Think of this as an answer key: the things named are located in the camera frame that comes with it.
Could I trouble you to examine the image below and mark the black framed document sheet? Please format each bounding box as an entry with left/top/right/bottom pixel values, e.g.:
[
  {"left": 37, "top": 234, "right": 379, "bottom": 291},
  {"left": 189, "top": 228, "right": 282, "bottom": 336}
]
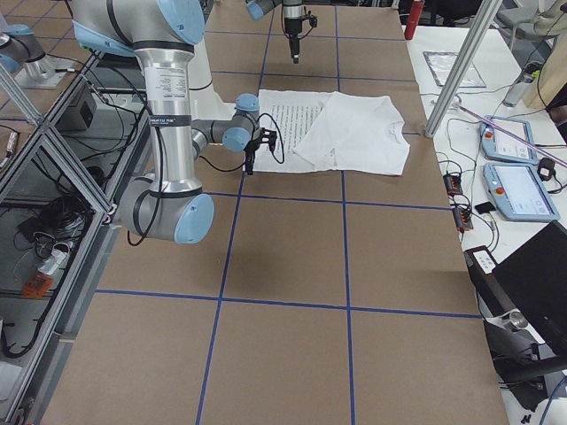
[{"left": 423, "top": 50, "right": 487, "bottom": 89}]

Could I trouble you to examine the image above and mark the black laptop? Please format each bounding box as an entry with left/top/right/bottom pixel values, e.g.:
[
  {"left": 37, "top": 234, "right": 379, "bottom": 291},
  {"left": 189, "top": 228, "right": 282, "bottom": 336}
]
[{"left": 464, "top": 220, "right": 566, "bottom": 355}]

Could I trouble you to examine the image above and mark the blue teach pendant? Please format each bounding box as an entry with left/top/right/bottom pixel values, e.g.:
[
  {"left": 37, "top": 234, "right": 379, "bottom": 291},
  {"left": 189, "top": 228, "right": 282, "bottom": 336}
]
[
  {"left": 480, "top": 116, "right": 538, "bottom": 165},
  {"left": 483, "top": 162, "right": 561, "bottom": 222}
]

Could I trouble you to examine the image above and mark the blue teach pendant near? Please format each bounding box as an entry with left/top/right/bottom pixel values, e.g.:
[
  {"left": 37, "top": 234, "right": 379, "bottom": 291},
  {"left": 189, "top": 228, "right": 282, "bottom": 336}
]
[{"left": 483, "top": 162, "right": 561, "bottom": 222}]

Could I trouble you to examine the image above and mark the aluminium frame post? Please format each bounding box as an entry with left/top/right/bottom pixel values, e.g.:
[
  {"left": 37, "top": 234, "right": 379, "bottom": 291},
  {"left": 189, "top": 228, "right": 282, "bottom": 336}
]
[{"left": 424, "top": 0, "right": 502, "bottom": 138}]

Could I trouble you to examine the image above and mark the white printed long-sleeve shirt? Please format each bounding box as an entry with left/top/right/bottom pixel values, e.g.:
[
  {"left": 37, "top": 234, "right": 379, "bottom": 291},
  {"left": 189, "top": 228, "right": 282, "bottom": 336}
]
[{"left": 253, "top": 89, "right": 410, "bottom": 176}]

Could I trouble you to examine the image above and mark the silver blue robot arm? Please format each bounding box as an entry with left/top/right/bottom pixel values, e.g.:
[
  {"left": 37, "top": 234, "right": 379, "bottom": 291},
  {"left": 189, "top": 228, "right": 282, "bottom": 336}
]
[
  {"left": 245, "top": 0, "right": 313, "bottom": 65},
  {"left": 73, "top": 1, "right": 260, "bottom": 244}
]

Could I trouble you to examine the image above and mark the red cylinder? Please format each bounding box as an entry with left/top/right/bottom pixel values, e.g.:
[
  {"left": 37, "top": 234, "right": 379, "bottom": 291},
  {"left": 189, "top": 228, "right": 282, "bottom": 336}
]
[{"left": 404, "top": 0, "right": 425, "bottom": 41}]

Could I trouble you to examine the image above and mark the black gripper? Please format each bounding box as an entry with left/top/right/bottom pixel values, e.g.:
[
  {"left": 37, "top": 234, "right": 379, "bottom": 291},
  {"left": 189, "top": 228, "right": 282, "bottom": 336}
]
[
  {"left": 283, "top": 15, "right": 303, "bottom": 64},
  {"left": 245, "top": 139, "right": 261, "bottom": 175}
]

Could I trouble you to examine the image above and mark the blue teach pendant far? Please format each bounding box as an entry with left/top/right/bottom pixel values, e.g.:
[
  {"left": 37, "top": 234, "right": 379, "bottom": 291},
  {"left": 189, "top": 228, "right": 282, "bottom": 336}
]
[{"left": 480, "top": 116, "right": 538, "bottom": 165}]

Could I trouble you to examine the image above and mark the long metal reaching stick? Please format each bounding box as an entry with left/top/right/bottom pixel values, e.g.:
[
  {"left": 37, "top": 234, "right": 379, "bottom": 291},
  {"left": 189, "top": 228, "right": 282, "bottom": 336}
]
[{"left": 452, "top": 102, "right": 567, "bottom": 168}]

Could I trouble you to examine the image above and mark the orange small device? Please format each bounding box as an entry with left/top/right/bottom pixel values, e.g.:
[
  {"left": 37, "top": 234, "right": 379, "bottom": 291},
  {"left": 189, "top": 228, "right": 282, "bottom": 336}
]
[{"left": 22, "top": 273, "right": 53, "bottom": 299}]

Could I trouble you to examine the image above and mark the silver water bottle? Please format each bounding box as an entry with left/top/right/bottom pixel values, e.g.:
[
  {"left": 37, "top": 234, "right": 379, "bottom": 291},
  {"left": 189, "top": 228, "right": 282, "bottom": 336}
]
[{"left": 502, "top": 72, "right": 534, "bottom": 107}]

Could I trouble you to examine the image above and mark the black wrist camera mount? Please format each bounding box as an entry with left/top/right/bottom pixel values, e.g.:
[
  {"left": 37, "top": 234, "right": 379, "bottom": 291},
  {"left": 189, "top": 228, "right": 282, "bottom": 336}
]
[
  {"left": 255, "top": 127, "right": 278, "bottom": 153},
  {"left": 300, "top": 13, "right": 318, "bottom": 28}
]

